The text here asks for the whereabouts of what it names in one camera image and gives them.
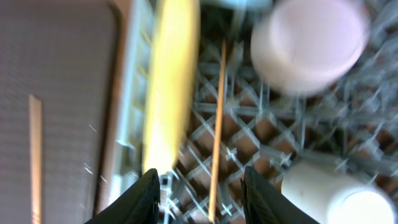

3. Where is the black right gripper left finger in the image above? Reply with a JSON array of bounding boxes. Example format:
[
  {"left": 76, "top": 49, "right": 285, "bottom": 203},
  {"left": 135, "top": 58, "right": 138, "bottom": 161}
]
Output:
[{"left": 85, "top": 168, "right": 160, "bottom": 224}]

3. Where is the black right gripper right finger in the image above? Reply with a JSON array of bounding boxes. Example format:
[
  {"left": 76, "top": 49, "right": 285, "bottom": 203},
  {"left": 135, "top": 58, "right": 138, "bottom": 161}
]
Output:
[{"left": 241, "top": 167, "right": 318, "bottom": 224}]

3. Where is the wooden chopstick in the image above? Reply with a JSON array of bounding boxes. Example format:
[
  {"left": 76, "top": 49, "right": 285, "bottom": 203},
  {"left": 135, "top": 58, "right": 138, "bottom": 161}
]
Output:
[
  {"left": 29, "top": 95, "right": 42, "bottom": 224},
  {"left": 208, "top": 40, "right": 226, "bottom": 223}
]

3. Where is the pale green cup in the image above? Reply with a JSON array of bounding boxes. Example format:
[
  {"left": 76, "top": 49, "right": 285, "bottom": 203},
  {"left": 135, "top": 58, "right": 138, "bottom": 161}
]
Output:
[{"left": 281, "top": 162, "right": 397, "bottom": 224}]

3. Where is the yellow plate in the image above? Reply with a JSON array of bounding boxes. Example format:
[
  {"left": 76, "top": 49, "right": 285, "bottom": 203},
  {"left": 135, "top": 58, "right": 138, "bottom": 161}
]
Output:
[{"left": 142, "top": 0, "right": 200, "bottom": 175}]

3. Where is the pink bowl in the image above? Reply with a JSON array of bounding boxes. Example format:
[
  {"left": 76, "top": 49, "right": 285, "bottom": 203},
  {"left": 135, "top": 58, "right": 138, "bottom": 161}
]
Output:
[{"left": 251, "top": 0, "right": 370, "bottom": 96}]

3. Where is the light blue bowl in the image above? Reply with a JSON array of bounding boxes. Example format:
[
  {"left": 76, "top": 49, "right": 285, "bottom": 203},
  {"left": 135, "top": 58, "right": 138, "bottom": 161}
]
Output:
[{"left": 200, "top": 0, "right": 273, "bottom": 11}]

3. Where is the grey plastic dishwasher rack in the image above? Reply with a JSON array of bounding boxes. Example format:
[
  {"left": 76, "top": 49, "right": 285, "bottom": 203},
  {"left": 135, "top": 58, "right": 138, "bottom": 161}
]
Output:
[{"left": 108, "top": 0, "right": 398, "bottom": 224}]

